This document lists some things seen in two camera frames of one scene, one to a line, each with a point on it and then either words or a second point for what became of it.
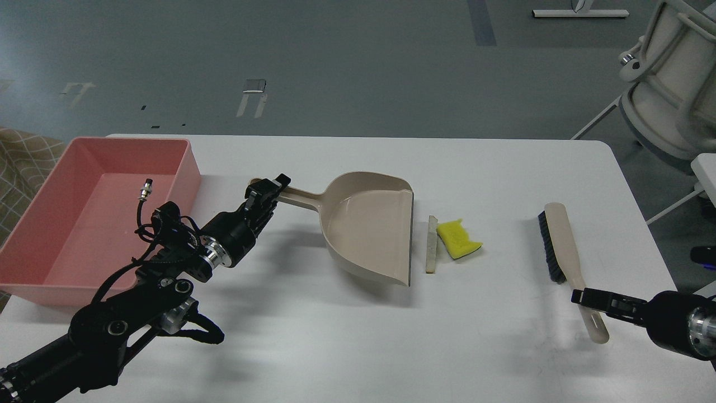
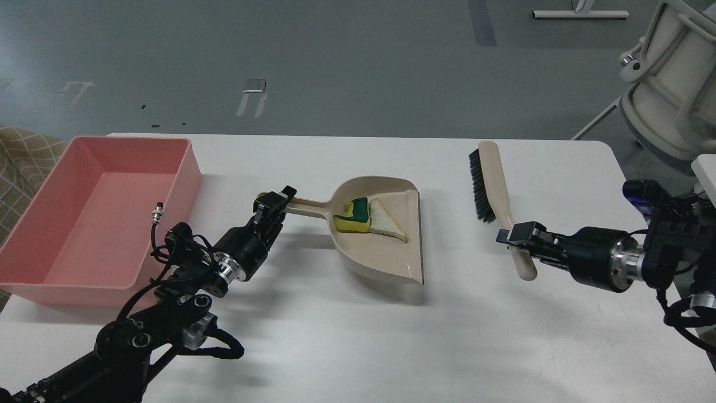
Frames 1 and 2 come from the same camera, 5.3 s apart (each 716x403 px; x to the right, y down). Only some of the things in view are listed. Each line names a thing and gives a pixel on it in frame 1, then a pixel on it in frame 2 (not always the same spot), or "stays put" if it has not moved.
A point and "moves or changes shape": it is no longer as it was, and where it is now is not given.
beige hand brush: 563,265 to 493,200
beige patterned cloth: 25,159 stays put
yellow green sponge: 456,239 to 358,218
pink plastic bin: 80,230 stays put
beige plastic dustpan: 368,220 moves or changes shape
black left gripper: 237,232 to 244,248
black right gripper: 678,321 to 607,257
